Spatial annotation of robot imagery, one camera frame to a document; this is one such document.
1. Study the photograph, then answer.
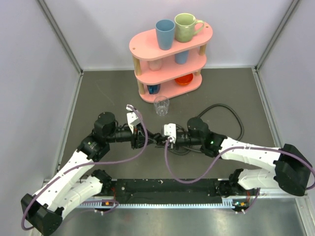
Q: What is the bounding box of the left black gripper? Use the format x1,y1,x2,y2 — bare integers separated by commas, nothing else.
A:
106,123,157,150

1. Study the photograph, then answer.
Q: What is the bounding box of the black valve fitting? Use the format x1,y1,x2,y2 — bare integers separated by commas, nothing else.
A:
152,133,161,145

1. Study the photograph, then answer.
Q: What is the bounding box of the black corrugated hose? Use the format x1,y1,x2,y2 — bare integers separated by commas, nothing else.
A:
169,103,245,156

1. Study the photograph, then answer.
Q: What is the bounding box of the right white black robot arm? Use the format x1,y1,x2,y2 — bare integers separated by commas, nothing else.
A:
162,117,315,196

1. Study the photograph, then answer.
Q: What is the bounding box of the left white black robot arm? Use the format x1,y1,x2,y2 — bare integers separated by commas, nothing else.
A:
21,105,149,236

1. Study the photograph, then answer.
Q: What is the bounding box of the clear plastic cup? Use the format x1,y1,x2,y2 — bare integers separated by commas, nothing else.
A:
154,96,169,116

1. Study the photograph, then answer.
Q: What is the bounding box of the dark blue mug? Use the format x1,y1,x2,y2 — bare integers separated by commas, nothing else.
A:
147,84,160,95

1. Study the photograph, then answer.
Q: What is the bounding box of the pink three-tier shelf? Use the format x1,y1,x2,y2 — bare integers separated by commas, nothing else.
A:
129,23,213,103

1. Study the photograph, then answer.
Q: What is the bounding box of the orange bowl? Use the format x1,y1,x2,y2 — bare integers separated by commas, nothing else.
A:
174,73,194,86

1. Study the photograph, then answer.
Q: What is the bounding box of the pink cup middle shelf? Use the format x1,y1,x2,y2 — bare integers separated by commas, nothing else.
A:
148,59,162,71

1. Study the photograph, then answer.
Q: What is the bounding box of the blue cup middle shelf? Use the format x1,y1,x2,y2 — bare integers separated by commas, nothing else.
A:
175,50,189,64

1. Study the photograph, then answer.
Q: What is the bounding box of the blue tumbler on top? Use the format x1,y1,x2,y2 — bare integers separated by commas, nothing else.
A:
156,19,175,51

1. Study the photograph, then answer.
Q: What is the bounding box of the green ceramic mug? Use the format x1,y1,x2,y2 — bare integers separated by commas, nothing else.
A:
174,13,205,43

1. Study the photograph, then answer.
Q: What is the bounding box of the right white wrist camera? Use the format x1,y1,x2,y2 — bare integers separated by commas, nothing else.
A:
162,123,177,144

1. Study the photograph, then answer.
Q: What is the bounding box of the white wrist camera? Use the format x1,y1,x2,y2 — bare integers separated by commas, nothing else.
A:
126,104,141,134
162,123,177,144

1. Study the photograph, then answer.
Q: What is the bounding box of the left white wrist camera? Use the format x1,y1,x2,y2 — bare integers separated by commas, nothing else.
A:
126,104,141,134

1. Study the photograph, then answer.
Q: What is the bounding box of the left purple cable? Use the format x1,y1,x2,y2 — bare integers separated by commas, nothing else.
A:
21,105,148,231

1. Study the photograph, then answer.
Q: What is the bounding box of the purple cable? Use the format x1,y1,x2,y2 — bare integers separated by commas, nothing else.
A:
164,139,315,214
21,105,148,231

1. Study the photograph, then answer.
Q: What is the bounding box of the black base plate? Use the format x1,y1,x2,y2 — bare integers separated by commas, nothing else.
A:
111,178,235,204

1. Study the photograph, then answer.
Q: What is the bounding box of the aluminium rail frame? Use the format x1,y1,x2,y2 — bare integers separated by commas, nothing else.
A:
73,178,308,209

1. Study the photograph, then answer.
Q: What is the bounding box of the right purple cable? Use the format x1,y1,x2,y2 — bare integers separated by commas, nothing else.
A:
164,139,315,214

